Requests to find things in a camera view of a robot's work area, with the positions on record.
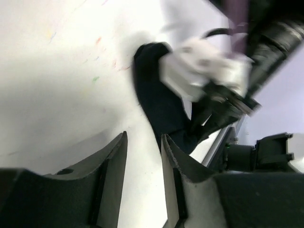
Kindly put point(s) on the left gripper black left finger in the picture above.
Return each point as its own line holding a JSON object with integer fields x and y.
{"x": 85, "y": 195}

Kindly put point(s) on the black sock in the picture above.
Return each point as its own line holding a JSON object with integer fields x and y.
{"x": 164, "y": 110}

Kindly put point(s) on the aluminium frame rail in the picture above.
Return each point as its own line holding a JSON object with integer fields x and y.
{"x": 227, "y": 134}

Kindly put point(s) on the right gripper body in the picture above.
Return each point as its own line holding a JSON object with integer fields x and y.
{"x": 218, "y": 108}

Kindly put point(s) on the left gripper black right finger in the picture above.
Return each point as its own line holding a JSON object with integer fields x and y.
{"x": 197, "y": 197}

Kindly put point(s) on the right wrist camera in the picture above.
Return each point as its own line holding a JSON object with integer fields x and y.
{"x": 196, "y": 62}

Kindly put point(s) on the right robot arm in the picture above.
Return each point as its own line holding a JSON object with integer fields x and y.
{"x": 275, "y": 30}

